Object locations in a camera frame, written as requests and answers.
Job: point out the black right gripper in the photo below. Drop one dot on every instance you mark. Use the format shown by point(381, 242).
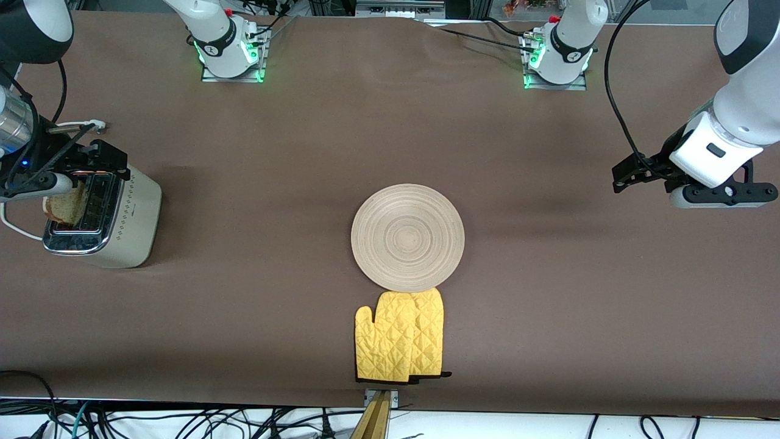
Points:
point(53, 153)

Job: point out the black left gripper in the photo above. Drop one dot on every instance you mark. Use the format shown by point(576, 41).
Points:
point(660, 163)

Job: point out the slice of bread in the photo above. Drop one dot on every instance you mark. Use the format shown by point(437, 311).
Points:
point(64, 207)

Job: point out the round wooden plate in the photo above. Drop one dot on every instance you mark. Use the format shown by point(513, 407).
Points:
point(408, 238)

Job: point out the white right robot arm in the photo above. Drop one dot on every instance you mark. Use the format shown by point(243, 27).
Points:
point(213, 30)

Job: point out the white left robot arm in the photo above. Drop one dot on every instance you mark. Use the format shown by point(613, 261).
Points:
point(746, 110)

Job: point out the beige and chrome toaster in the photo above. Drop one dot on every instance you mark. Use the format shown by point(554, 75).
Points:
point(131, 213)

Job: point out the orange background object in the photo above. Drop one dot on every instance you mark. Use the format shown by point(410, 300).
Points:
point(530, 6)

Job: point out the large table cover sheet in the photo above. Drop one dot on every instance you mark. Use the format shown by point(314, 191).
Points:
point(390, 122)

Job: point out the yellow quilted oven mitt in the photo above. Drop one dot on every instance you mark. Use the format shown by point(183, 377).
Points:
point(384, 341)
point(429, 329)

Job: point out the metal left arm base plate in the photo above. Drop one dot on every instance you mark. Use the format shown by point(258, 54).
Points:
point(557, 87)

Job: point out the aluminium frame beam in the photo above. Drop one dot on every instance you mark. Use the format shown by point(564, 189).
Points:
point(399, 7)

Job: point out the small metal bracket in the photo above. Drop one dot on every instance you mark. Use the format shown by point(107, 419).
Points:
point(395, 399)

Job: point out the wooden post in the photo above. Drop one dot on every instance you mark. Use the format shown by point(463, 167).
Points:
point(375, 424)

